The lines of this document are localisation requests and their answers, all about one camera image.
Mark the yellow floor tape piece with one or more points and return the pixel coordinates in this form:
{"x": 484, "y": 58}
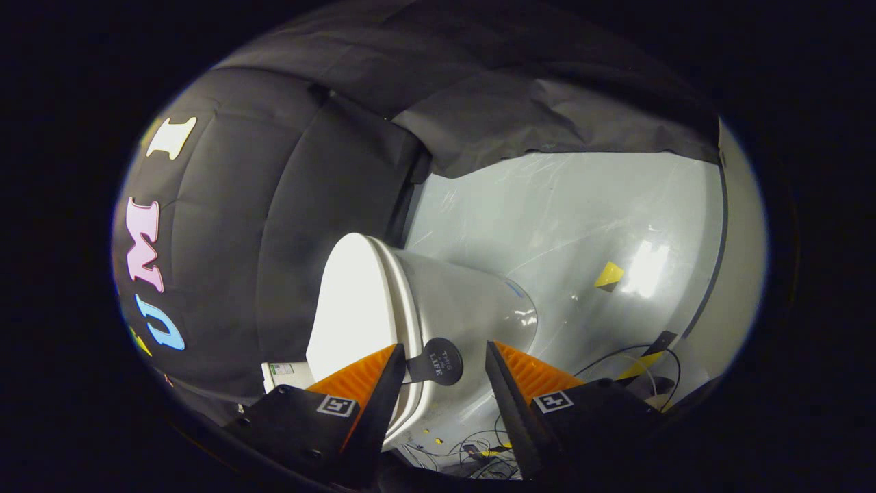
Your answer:
{"x": 608, "y": 274}

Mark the black backdrop cloth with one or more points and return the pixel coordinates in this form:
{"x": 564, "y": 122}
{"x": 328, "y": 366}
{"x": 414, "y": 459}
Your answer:
{"x": 274, "y": 239}

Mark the white box green label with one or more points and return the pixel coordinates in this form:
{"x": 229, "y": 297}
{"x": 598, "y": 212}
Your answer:
{"x": 287, "y": 376}

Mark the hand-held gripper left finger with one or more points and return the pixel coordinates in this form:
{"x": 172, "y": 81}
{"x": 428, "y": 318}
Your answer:
{"x": 380, "y": 411}

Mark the white toilet bowl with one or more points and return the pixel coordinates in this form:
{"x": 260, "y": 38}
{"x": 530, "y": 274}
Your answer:
{"x": 465, "y": 308}

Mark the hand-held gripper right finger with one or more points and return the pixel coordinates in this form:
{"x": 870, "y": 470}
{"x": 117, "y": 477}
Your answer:
{"x": 510, "y": 404}

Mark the round black pull tag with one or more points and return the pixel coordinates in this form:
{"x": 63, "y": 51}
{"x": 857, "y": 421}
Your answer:
{"x": 438, "y": 361}

